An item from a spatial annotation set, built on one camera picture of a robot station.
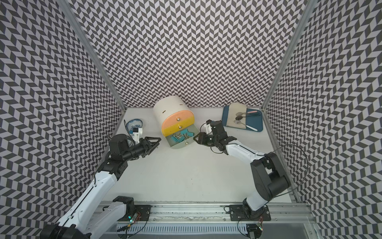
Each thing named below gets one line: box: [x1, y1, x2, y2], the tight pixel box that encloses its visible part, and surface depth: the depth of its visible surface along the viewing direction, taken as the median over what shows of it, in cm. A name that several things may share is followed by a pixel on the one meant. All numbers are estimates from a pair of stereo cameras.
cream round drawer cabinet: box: [153, 95, 200, 149], surface depth 93 cm
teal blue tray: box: [222, 105, 264, 132], surface depth 111 cm
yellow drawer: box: [161, 116, 195, 137], surface depth 93 cm
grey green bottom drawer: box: [165, 124, 200, 148], surface depth 95 cm
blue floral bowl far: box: [125, 118, 143, 135], surface depth 107 cm
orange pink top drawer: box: [161, 110, 195, 129], surface depth 84 cm
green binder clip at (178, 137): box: [174, 132, 185, 142], surface depth 101 cm
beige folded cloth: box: [226, 102, 248, 129], surface depth 117 cm
